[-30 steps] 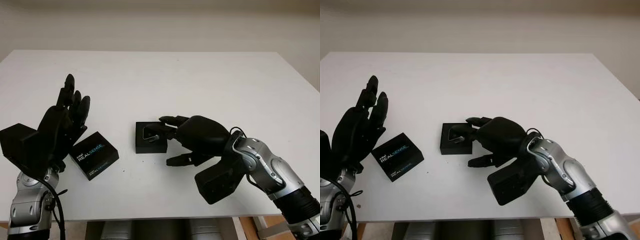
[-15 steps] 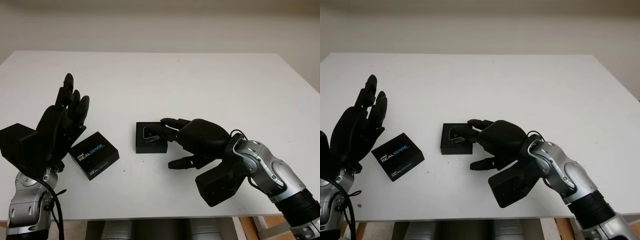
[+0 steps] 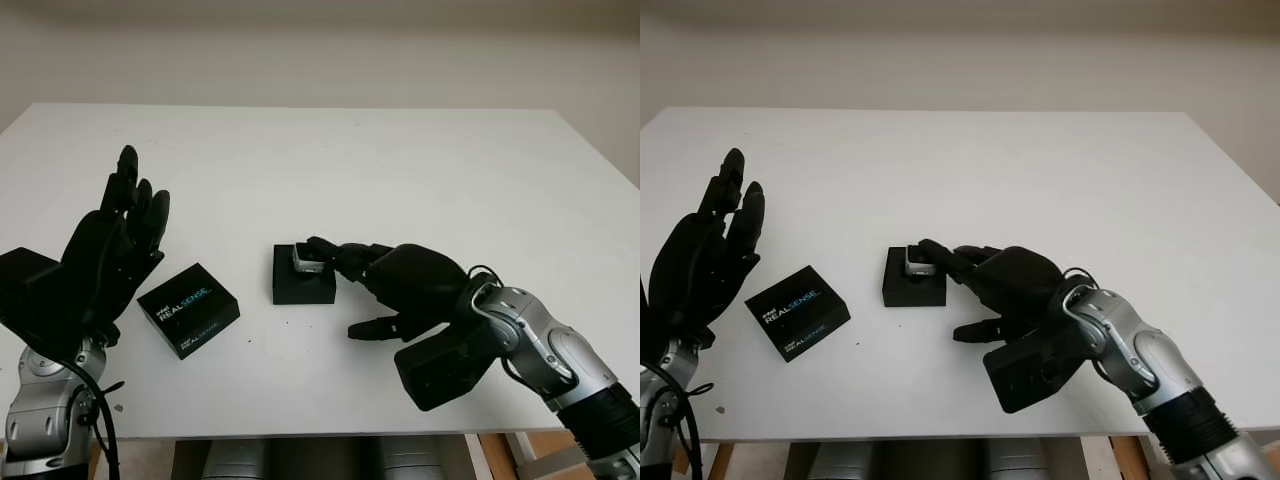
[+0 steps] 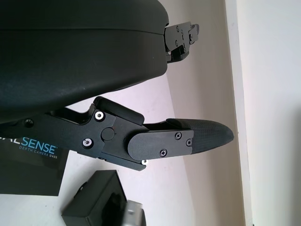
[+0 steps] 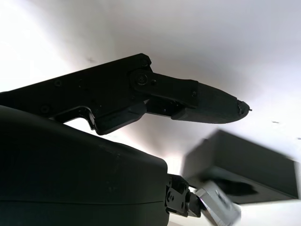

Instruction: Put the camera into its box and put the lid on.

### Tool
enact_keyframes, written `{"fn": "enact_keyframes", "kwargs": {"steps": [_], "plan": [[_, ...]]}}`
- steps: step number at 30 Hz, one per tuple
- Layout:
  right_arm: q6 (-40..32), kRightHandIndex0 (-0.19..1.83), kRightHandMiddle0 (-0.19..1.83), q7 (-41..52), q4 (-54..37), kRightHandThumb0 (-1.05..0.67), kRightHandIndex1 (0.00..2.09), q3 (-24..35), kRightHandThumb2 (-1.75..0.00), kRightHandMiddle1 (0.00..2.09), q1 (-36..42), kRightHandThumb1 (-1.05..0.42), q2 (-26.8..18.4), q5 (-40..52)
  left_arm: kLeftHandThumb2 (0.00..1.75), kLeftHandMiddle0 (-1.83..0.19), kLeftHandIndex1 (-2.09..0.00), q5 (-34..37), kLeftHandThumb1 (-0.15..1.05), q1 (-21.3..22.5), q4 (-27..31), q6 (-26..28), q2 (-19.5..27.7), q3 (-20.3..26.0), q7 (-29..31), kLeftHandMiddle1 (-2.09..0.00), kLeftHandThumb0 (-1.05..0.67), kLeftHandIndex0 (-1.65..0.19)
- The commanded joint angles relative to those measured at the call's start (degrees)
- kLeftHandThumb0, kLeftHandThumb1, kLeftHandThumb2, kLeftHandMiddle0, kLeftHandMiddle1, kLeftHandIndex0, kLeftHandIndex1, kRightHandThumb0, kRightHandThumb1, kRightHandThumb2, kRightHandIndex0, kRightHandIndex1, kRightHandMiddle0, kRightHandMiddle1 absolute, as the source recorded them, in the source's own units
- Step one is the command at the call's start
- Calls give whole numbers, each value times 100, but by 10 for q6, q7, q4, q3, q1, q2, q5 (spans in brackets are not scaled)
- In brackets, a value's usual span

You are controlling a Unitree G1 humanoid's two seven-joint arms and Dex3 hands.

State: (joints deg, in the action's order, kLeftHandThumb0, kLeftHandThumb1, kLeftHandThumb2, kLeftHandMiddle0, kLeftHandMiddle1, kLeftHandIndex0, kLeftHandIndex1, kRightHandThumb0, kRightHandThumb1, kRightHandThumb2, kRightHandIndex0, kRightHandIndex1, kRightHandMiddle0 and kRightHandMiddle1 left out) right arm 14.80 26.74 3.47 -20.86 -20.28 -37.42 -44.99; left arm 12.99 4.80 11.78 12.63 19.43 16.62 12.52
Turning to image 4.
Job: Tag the black box base with insert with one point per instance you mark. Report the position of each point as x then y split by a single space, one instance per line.
94 200

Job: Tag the small silver depth camera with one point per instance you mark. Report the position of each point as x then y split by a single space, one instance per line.
134 214

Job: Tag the black RealSense box lid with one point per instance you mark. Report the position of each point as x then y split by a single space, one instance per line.
30 174

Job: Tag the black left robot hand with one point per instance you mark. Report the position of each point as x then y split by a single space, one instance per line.
70 58

